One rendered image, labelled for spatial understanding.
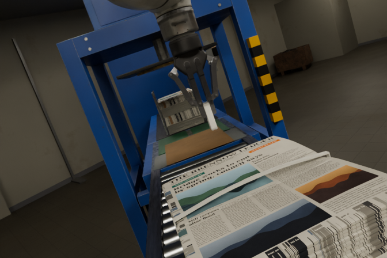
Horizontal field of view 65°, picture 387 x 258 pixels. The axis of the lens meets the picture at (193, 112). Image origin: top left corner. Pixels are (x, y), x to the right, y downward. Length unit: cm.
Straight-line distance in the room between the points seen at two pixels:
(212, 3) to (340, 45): 862
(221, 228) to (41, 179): 540
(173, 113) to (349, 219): 197
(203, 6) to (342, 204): 131
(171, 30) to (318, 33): 961
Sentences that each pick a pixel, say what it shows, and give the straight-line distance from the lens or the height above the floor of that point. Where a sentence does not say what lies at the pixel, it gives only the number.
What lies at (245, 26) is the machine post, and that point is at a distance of 162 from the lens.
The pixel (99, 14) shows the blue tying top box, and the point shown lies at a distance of 170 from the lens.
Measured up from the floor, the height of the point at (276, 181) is 103.
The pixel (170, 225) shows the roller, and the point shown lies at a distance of 103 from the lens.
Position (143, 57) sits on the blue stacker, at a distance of 385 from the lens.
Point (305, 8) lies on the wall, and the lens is 1032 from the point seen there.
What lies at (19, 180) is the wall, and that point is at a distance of 571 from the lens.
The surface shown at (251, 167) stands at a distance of 60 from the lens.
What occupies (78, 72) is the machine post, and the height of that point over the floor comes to 139.
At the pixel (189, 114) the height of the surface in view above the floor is 89.
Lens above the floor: 125
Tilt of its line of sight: 9 degrees down
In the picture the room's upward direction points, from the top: 19 degrees counter-clockwise
